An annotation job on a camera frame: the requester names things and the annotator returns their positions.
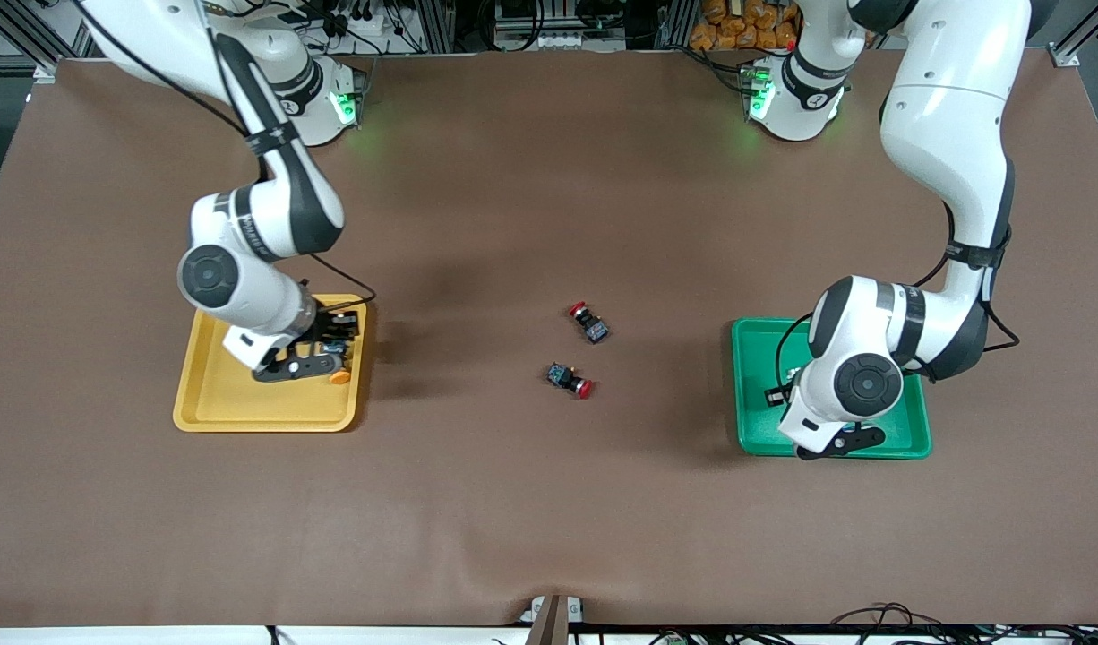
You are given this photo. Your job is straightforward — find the aluminium frame post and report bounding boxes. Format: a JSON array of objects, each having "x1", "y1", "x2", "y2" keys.
[
  {"x1": 413, "y1": 0, "x2": 456, "y2": 53},
  {"x1": 1049, "y1": 0, "x2": 1098, "y2": 69},
  {"x1": 0, "y1": 0, "x2": 93, "y2": 83},
  {"x1": 656, "y1": 0, "x2": 693, "y2": 50}
]

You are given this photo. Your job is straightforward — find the green plastic tray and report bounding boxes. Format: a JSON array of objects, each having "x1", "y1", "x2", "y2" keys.
[{"x1": 731, "y1": 319, "x2": 933, "y2": 460}]

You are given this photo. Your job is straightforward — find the red push button switch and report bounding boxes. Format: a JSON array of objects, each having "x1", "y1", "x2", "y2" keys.
[
  {"x1": 545, "y1": 361, "x2": 594, "y2": 400},
  {"x1": 568, "y1": 301, "x2": 611, "y2": 345}
]

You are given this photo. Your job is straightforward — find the black cable bundle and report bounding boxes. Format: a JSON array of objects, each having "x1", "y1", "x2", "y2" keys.
[{"x1": 827, "y1": 604, "x2": 1098, "y2": 645}]

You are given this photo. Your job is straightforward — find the large table mat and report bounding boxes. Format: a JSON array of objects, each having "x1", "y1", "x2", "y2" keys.
[{"x1": 0, "y1": 49, "x2": 1098, "y2": 628}]

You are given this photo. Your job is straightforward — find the white power strip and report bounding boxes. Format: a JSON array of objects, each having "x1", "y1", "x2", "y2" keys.
[{"x1": 321, "y1": 7, "x2": 389, "y2": 44}]

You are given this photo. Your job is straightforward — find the metal table clamp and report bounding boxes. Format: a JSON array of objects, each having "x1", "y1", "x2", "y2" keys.
[{"x1": 516, "y1": 594, "x2": 588, "y2": 645}]

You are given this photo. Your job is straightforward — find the orange snack bag pile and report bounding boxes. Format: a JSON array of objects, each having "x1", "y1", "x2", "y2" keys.
[{"x1": 690, "y1": 0, "x2": 799, "y2": 52}]

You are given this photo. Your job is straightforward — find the yellow plastic tray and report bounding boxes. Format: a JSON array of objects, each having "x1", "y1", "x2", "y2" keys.
[{"x1": 173, "y1": 294, "x2": 368, "y2": 434}]

